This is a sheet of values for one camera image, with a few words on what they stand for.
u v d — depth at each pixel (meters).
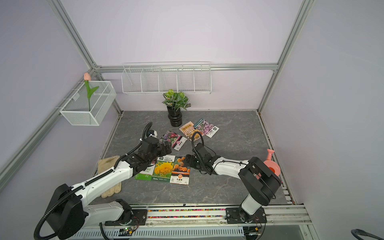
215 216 0.76
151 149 0.62
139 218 0.73
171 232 1.58
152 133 0.75
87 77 0.83
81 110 0.81
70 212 0.39
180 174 0.87
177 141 1.02
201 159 0.68
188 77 1.08
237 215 0.74
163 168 0.91
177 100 0.94
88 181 0.46
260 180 0.45
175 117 1.05
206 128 1.10
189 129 1.08
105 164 0.92
